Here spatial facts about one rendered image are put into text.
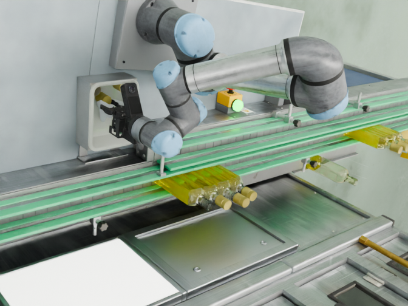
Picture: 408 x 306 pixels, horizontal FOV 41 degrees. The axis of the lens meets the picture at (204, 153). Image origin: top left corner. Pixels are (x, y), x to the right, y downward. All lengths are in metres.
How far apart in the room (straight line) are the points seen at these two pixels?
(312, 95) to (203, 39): 0.37
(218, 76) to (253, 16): 0.76
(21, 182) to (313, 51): 0.90
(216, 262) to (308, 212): 0.58
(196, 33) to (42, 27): 0.44
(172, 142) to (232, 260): 0.44
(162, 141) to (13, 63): 0.48
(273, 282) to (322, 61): 0.68
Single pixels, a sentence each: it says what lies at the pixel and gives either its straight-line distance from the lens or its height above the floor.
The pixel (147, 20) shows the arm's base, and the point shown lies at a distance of 1.71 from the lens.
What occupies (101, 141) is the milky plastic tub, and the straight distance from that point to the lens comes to 1.80.
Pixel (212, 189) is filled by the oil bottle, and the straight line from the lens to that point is 1.78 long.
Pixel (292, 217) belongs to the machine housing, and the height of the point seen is 1.14.
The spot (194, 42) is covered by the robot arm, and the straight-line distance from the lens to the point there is 1.60.
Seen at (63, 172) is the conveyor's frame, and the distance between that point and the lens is 1.74.
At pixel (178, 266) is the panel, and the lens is 1.65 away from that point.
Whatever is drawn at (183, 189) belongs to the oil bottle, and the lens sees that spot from 1.76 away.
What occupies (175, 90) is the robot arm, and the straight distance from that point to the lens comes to 1.45.
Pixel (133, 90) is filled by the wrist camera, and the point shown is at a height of 0.94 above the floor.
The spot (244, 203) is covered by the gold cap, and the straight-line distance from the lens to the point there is 1.76.
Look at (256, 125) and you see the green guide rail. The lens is 2.06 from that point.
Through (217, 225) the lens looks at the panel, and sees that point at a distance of 1.88.
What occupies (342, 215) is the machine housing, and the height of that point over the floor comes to 1.23.
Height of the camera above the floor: 2.22
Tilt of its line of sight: 43 degrees down
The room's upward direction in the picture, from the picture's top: 120 degrees clockwise
